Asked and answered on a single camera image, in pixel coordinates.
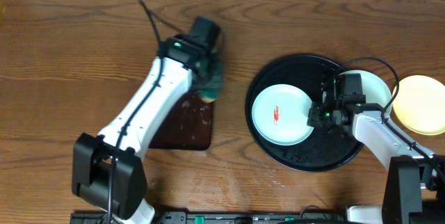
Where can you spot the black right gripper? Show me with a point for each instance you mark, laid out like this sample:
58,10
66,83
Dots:
314,119

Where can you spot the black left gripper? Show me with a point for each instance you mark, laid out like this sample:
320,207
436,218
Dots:
211,69

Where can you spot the green yellow sponge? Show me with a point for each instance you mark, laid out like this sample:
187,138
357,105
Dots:
209,84

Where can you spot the light green plate with stain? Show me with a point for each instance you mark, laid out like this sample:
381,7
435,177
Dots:
280,114

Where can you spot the yellow plate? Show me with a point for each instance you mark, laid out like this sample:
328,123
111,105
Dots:
419,104

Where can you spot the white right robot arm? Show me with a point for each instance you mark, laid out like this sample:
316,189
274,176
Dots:
414,191

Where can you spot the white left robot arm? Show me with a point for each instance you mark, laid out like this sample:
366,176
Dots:
108,168

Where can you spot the rectangular black water tray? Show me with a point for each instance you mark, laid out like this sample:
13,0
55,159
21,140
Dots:
187,126

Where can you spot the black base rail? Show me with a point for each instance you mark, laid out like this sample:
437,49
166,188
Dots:
181,217

